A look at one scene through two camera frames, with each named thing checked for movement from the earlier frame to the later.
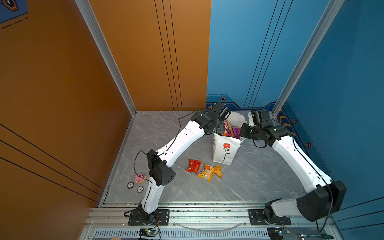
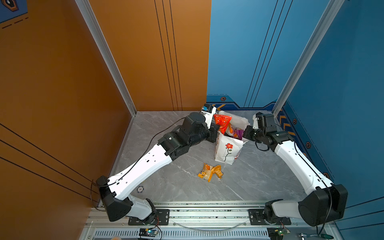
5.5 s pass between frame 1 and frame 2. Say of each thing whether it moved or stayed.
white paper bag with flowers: stayed
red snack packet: moved
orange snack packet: stayed
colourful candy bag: stayed
